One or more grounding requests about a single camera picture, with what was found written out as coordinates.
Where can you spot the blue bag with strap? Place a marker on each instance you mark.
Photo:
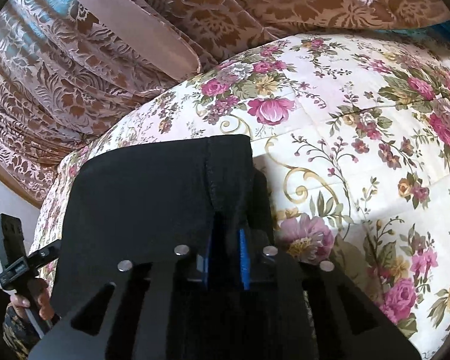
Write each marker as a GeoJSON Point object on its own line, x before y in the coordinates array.
{"type": "Point", "coordinates": [436, 32]}

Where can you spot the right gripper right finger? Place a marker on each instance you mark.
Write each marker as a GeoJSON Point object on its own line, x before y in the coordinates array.
{"type": "Point", "coordinates": [295, 310]}

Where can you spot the brown patterned curtain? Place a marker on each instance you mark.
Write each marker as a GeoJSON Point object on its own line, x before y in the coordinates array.
{"type": "Point", "coordinates": [70, 69]}

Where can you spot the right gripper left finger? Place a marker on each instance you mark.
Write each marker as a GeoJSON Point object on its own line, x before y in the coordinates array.
{"type": "Point", "coordinates": [129, 294]}

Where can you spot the floral bed sheet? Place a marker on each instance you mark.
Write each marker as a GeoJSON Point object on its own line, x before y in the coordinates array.
{"type": "Point", "coordinates": [352, 131]}

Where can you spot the black pants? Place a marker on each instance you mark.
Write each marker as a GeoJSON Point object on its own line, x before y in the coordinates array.
{"type": "Point", "coordinates": [200, 183]}

